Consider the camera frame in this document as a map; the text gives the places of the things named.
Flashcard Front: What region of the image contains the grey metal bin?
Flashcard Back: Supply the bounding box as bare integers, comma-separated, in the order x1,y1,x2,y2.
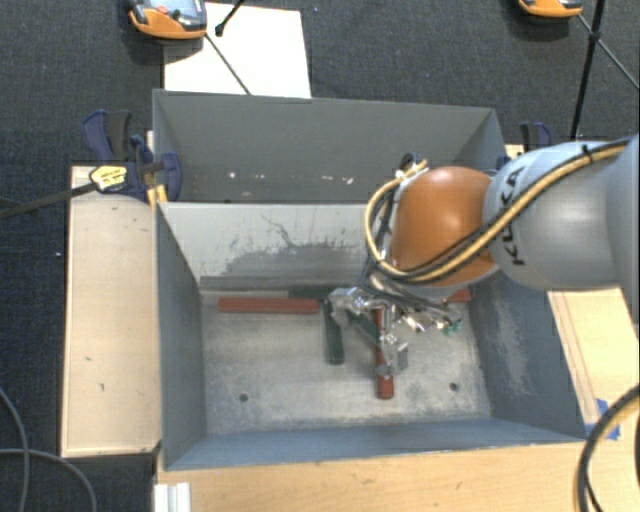
151,88,589,473

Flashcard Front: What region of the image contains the dark green flat block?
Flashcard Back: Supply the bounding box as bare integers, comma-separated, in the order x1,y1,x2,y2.
288,285,332,301
348,311,382,343
322,298,347,366

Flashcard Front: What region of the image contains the pale wood board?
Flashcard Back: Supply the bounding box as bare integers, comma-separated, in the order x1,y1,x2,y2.
59,164,164,459

